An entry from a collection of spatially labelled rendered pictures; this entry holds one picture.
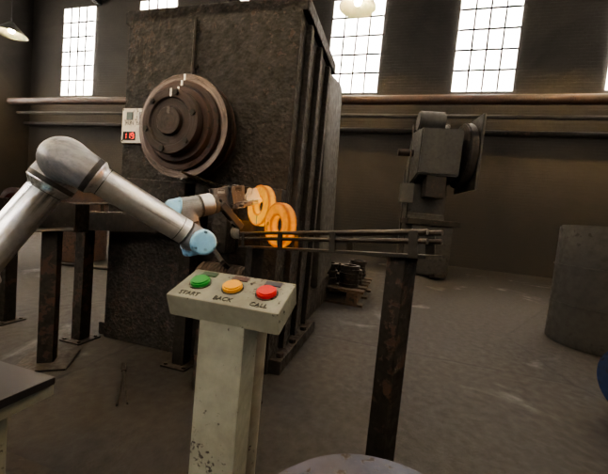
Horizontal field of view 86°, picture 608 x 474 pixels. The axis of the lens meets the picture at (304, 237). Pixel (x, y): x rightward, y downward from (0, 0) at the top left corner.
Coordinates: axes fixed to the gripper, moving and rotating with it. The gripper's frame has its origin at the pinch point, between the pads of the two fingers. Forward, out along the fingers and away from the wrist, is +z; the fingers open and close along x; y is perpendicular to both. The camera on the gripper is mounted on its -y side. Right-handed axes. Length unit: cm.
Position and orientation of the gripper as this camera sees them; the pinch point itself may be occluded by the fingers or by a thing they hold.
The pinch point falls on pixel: (262, 200)
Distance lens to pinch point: 127.2
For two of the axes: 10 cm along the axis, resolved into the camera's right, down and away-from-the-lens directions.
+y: -1.0, -9.7, -2.3
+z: 7.7, -2.2, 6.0
